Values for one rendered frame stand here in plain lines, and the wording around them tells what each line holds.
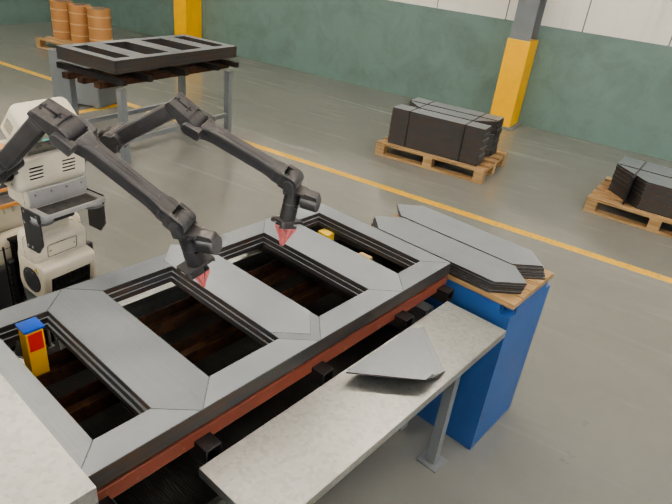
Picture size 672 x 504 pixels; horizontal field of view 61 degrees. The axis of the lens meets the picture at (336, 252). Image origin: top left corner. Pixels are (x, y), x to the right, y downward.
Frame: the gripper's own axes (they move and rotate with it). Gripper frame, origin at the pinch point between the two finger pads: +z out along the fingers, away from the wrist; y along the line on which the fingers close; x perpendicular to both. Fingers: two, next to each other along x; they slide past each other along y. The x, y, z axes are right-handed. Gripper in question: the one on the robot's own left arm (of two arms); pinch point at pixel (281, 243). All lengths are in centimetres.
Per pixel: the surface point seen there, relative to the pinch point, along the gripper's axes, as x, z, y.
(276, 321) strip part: -20.7, 17.9, -17.1
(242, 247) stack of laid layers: 28.4, 13.0, 8.6
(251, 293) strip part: -3.2, 16.3, -13.1
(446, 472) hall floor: -59, 89, 69
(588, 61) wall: 138, -152, 638
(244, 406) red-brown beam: -37, 32, -41
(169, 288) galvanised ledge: 43, 34, -13
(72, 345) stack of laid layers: 12, 32, -66
